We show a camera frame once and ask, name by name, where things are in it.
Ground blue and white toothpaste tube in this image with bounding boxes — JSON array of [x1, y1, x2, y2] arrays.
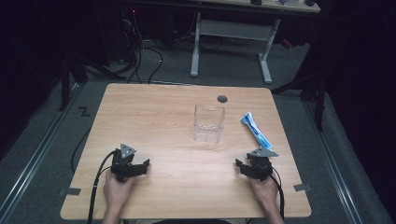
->
[[238, 110, 274, 151]]

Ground black metal stand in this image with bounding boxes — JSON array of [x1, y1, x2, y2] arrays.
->
[[271, 60, 329, 133], [58, 54, 90, 112]]

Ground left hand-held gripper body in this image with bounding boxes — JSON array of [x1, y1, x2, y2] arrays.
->
[[110, 143, 148, 184]]

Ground black floor cable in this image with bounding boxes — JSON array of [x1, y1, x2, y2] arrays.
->
[[70, 125, 93, 174]]

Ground metal floor rail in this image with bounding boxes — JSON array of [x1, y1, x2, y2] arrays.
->
[[0, 83, 82, 220], [302, 99, 364, 224]]

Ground grey-legged wooden desk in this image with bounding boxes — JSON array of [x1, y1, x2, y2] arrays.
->
[[189, 0, 321, 85]]

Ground clear plastic container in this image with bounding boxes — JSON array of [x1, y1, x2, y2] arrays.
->
[[192, 104, 226, 144]]

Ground person's right hand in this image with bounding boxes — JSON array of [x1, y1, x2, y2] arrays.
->
[[247, 175, 279, 207]]

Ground grey tape strip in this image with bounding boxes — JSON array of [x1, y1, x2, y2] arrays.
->
[[63, 187, 82, 197], [292, 183, 312, 192]]

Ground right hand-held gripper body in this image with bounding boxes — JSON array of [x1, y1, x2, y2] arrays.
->
[[245, 146, 280, 183]]

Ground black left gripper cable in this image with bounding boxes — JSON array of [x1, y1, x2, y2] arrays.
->
[[87, 149, 119, 224]]

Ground bundle of floor cables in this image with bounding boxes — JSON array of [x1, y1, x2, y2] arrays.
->
[[120, 8, 164, 85]]

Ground person's left hand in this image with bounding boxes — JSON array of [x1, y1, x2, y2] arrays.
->
[[103, 169, 137, 209]]

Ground red object under desk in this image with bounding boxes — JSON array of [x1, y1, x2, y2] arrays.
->
[[280, 38, 294, 51]]

